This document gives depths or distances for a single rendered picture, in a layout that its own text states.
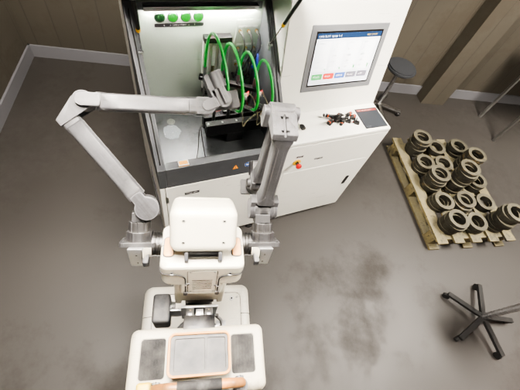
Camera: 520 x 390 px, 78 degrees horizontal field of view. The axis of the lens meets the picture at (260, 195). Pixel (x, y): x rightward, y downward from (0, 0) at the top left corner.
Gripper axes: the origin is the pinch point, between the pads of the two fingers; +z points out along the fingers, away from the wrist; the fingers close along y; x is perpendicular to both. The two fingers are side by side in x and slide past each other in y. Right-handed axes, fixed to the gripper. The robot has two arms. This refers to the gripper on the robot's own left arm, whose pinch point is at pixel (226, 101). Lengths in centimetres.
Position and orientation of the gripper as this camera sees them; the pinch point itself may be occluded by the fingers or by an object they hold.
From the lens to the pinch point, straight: 138.5
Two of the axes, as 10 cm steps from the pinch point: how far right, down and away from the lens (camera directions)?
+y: -9.9, 1.7, -0.2
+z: -0.6, -2.3, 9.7
